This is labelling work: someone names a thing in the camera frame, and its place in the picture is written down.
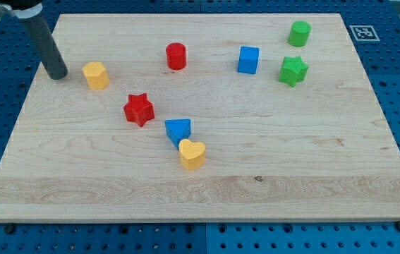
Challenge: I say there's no yellow hexagon block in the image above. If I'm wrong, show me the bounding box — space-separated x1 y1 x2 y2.
82 61 109 90

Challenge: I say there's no black robot arm end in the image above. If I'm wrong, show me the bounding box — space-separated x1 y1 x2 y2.
0 0 43 19

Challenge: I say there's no red star block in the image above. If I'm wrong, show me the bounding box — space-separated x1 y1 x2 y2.
123 93 155 127

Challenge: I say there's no green star block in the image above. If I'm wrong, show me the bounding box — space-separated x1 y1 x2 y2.
279 56 308 87

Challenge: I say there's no wooden board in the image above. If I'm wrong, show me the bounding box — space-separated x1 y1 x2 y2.
0 13 400 223

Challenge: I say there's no blue triangle block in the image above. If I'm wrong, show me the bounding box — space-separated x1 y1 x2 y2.
164 119 191 149

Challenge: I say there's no yellow heart block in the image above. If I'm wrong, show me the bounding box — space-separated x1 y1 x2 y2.
178 139 206 170

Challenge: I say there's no red cylinder block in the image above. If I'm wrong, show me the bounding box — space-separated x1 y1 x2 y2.
166 42 187 70

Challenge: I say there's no blue cube block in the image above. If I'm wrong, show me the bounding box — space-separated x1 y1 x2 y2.
238 46 260 74

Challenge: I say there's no green cylinder block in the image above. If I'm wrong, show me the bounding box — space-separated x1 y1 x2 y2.
288 20 311 47

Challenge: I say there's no white fiducial marker tag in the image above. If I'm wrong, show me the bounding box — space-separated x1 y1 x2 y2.
350 25 380 42

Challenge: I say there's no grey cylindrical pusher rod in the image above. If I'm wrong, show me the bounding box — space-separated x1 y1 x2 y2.
19 13 68 80

